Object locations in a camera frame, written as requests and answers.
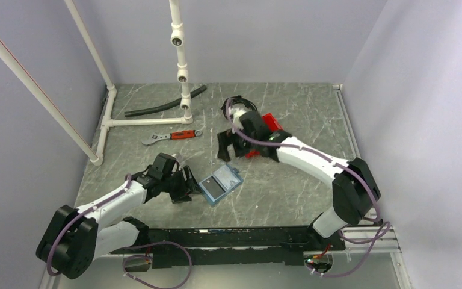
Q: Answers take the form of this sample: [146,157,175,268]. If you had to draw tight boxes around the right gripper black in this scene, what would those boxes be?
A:
[218,125,258,163]

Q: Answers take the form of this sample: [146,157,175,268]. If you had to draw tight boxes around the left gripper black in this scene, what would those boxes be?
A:
[161,165,203,204]

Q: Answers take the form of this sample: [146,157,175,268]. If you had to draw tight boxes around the black credit card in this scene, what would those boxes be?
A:
[203,177,226,199]

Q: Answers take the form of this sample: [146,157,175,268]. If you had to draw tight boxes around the blue card holder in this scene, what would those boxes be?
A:
[198,164,244,207]

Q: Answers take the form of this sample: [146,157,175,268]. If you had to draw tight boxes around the red plastic bin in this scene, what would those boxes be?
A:
[245,113,283,159]

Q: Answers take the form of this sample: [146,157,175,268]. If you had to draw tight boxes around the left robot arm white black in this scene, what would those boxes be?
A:
[35,153,202,279]

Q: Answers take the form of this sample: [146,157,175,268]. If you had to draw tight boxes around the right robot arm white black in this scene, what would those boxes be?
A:
[224,108,381,250]

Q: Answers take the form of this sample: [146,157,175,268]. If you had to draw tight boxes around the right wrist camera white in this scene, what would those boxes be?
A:
[229,108,248,127]

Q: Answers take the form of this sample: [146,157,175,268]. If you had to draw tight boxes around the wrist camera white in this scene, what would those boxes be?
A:
[229,108,248,127]
[173,153,185,164]

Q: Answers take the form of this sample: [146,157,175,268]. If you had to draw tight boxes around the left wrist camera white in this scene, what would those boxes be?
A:
[173,153,185,164]

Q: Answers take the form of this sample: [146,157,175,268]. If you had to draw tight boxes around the coiled black cable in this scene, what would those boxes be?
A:
[220,95,259,120]

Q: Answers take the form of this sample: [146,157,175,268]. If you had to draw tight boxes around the red handled adjustable wrench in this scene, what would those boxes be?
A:
[141,130,202,146]

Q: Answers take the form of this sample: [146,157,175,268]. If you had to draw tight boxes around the black rubber hose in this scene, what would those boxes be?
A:
[124,84,208,118]

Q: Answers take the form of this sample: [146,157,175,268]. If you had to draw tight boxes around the white PVC pipe frame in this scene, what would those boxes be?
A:
[0,1,193,166]

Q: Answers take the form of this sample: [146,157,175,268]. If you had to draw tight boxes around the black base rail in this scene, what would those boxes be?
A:
[113,226,346,269]

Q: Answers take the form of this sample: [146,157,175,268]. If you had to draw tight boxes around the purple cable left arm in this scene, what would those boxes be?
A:
[46,173,194,289]

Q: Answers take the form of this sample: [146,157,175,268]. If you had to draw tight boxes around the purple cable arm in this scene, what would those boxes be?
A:
[224,98,392,279]
[46,173,194,289]

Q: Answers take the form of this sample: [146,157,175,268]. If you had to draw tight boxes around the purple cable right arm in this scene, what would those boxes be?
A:
[224,98,392,279]

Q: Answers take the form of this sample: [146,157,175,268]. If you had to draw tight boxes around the aluminium rail right side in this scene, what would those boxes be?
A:
[333,85,395,253]

